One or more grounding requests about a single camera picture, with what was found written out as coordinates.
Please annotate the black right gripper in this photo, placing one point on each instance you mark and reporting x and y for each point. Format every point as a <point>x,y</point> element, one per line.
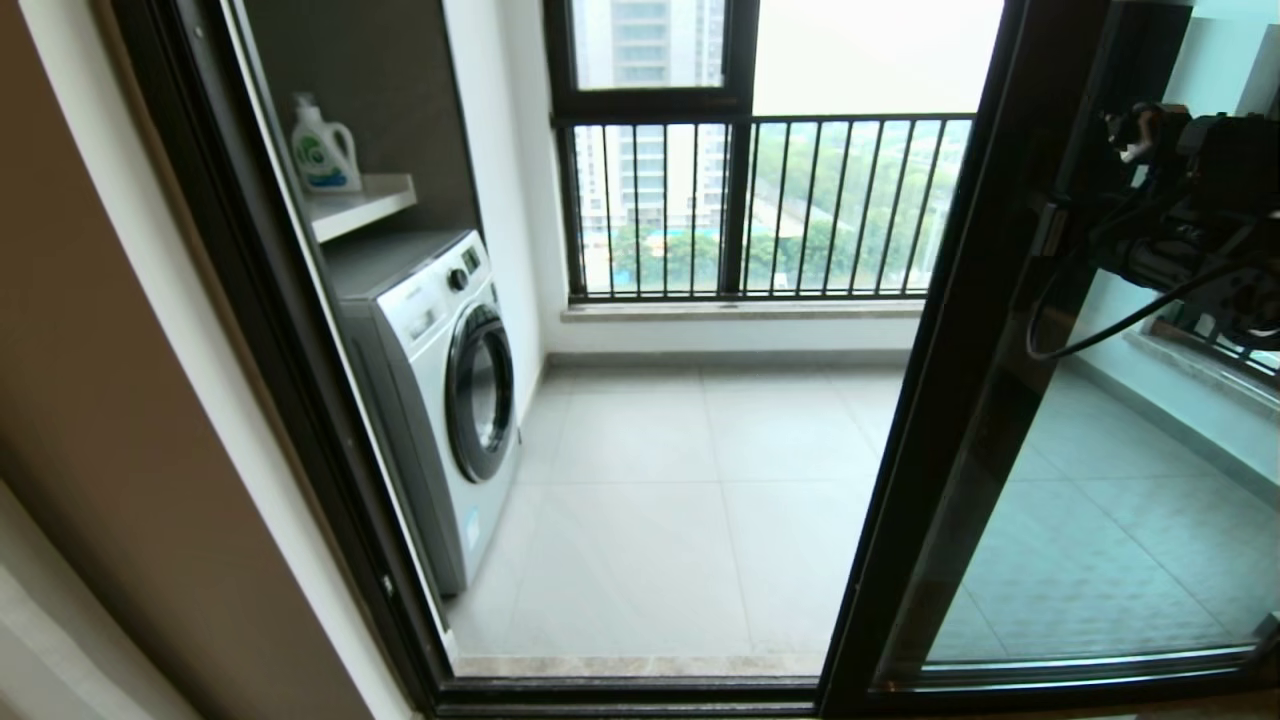
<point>1150,255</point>

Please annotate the black framed sliding glass door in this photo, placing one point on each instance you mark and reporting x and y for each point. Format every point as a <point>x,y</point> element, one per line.
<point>940,400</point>

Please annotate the grey stone window sill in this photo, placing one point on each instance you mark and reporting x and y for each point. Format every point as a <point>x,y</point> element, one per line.
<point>720,310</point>
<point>1190,380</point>

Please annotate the black balcony railing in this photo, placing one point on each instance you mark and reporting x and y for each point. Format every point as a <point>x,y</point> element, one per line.
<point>800,120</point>

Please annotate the black framed fixed glass door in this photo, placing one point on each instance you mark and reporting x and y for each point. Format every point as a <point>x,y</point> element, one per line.
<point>975,500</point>

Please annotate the white front-load washing machine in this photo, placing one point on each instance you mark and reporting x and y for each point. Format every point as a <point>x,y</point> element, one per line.
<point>430,400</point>

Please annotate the dark grey cabinet panel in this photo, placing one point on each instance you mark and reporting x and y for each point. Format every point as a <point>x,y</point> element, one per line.
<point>400,90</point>

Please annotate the white detergent bottle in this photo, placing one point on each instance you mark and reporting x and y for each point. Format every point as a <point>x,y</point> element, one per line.
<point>325,155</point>

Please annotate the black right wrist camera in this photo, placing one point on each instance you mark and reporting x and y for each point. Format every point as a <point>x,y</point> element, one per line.
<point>1235,160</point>

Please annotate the black window frame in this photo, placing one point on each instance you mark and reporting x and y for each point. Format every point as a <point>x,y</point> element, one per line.
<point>738,200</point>

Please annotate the white wall shelf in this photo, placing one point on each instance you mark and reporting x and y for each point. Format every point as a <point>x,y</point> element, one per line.
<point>365,200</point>

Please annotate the black outer door frame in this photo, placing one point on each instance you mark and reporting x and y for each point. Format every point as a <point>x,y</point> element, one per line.
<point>345,500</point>

